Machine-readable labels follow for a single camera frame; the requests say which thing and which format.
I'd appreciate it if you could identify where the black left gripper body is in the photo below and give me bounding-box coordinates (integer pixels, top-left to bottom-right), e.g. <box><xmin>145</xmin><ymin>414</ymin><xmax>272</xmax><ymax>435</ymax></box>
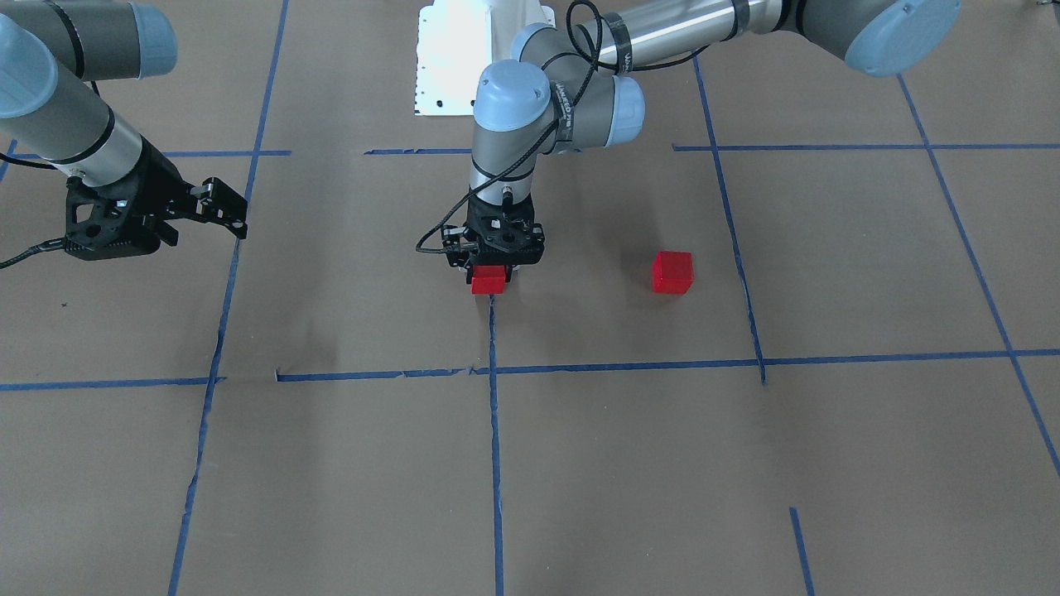
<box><xmin>465</xmin><ymin>196</ymin><xmax>545</xmax><ymax>267</ymax></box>

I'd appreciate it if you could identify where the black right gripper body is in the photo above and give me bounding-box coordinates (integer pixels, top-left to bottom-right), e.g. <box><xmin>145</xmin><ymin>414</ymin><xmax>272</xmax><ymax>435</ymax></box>
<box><xmin>133</xmin><ymin>140</ymin><xmax>201</xmax><ymax>249</ymax></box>

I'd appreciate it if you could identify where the red block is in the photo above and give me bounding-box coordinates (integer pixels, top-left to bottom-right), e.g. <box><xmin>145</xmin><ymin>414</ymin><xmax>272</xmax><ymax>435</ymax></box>
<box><xmin>652</xmin><ymin>252</ymin><xmax>694</xmax><ymax>296</ymax></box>
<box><xmin>467</xmin><ymin>265</ymin><xmax>508</xmax><ymax>296</ymax></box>

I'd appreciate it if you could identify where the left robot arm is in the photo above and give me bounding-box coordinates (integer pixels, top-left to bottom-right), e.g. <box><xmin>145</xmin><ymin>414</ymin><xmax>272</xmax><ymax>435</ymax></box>
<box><xmin>435</xmin><ymin>1</ymin><xmax>961</xmax><ymax>271</ymax></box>

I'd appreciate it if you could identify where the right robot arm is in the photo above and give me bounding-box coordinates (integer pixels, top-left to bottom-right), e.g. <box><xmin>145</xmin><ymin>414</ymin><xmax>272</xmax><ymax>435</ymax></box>
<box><xmin>1</xmin><ymin>1</ymin><xmax>248</xmax><ymax>261</ymax></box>

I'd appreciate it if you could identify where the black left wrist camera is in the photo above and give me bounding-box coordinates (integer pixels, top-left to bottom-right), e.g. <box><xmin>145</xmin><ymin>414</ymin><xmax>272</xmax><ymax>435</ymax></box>
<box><xmin>441</xmin><ymin>225</ymin><xmax>479</xmax><ymax>271</ymax></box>

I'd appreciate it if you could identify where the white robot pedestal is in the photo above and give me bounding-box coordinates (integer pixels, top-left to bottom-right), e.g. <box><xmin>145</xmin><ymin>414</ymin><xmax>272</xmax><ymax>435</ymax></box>
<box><xmin>414</xmin><ymin>1</ymin><xmax>557</xmax><ymax>117</ymax></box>

